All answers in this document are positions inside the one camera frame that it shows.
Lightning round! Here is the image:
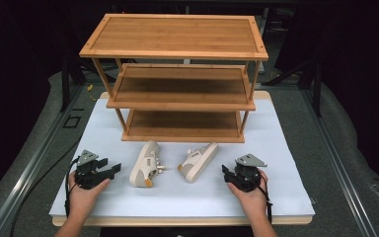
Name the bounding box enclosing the metal floor rail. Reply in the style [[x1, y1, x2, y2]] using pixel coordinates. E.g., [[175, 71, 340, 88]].
[[302, 88, 378, 237], [0, 84, 85, 237]]

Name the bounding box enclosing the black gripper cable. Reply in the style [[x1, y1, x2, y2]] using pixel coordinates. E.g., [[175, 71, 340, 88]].
[[256, 169, 274, 225], [64, 157, 81, 219]]

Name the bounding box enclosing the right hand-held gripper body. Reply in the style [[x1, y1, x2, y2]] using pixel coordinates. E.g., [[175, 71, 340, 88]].
[[226, 153, 268, 194]]

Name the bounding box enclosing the small yellow object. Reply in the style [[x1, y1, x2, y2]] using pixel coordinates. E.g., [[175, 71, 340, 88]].
[[86, 84, 97, 102]]

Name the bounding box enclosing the black floor cable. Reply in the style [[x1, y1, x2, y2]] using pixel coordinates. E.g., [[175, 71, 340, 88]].
[[9, 137, 82, 237]]

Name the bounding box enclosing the white table mat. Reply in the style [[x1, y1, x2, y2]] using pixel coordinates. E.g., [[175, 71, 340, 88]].
[[48, 98, 316, 219]]

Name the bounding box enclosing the black metal stand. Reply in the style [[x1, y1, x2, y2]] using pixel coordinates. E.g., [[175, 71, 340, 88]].
[[311, 60, 323, 117], [60, 57, 73, 113]]

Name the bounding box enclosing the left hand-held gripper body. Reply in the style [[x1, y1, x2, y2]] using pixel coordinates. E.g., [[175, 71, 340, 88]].
[[74, 149, 114, 191]]

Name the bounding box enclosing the beige white sneaker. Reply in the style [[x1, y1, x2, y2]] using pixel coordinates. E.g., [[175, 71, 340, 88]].
[[177, 141, 219, 184], [128, 140, 168, 189]]

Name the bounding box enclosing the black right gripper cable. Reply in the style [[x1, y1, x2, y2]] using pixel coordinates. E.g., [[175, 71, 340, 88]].
[[256, 169, 274, 225]]

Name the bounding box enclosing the person's left hand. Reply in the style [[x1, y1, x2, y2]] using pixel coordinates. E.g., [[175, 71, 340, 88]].
[[67, 170, 112, 215]]

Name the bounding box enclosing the person's right hand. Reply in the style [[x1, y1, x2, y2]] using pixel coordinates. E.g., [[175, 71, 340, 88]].
[[226, 168, 269, 219]]

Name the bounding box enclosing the three-tier wooden shoe rack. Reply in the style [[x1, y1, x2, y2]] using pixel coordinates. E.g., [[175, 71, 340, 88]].
[[78, 13, 269, 144]]

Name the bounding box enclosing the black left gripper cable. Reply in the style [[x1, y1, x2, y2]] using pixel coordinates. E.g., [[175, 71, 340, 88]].
[[64, 157, 81, 219]]

